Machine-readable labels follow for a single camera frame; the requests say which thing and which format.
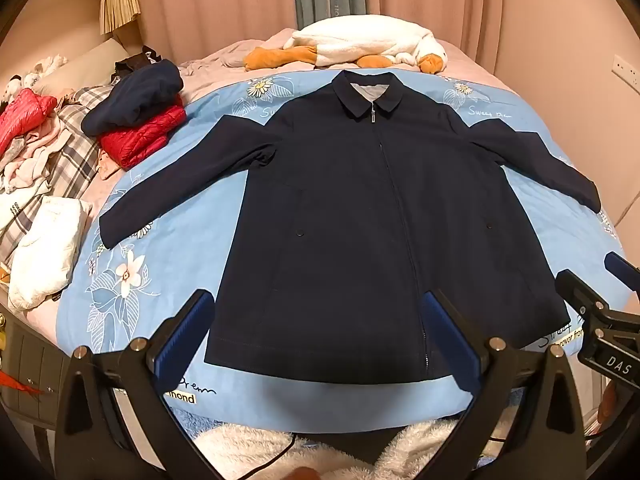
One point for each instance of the plaid cloth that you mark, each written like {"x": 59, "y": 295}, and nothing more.
{"x": 75, "y": 145}

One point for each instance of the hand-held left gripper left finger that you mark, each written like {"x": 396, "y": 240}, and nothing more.
{"x": 185, "y": 332}

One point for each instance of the folded navy garment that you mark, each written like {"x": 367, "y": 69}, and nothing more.
{"x": 135, "y": 95}

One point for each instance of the grey bedside cabinet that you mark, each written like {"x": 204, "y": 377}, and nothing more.
{"x": 30, "y": 355}

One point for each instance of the beige fringed cloth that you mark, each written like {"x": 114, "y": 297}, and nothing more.
{"x": 117, "y": 2}

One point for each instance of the folded red down jacket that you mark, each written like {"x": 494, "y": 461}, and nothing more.
{"x": 140, "y": 140}

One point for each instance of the crumpled red down jacket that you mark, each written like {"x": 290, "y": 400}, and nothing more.
{"x": 25, "y": 110}

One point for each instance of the white wall socket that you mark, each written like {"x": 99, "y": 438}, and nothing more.
{"x": 622, "y": 65}

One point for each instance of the white printed garment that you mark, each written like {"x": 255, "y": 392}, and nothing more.
{"x": 20, "y": 205}

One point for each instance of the white goose plush toy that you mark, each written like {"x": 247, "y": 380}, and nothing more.
{"x": 360, "y": 35}

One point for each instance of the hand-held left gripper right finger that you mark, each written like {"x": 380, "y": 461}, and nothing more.
{"x": 450, "y": 345}

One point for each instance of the black and white plush toy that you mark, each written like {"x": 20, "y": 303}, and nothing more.
{"x": 20, "y": 82}

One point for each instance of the folded white garment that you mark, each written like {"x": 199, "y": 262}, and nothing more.
{"x": 45, "y": 250}

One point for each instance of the pink crumpled clothes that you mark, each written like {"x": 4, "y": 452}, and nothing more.
{"x": 35, "y": 160}

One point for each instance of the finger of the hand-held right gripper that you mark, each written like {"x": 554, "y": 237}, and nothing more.
{"x": 620, "y": 266}
{"x": 580, "y": 292}

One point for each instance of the navy zip jacket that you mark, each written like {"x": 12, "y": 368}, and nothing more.
{"x": 340, "y": 210}

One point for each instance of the white small plush toy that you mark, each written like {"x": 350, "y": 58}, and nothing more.
{"x": 50, "y": 62}

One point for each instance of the beige pillow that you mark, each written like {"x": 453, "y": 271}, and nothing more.
{"x": 90, "y": 60}

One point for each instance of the blue floral blanket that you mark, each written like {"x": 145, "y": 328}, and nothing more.
{"x": 165, "y": 260}

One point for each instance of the red ribbon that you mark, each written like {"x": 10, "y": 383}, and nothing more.
{"x": 17, "y": 385}

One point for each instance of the dark crumpled clothes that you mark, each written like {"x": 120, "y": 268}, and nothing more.
{"x": 132, "y": 62}

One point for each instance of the person's right hand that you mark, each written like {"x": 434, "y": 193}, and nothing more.
{"x": 607, "y": 402}

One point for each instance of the white fluffy garment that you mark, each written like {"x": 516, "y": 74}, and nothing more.
{"x": 240, "y": 450}

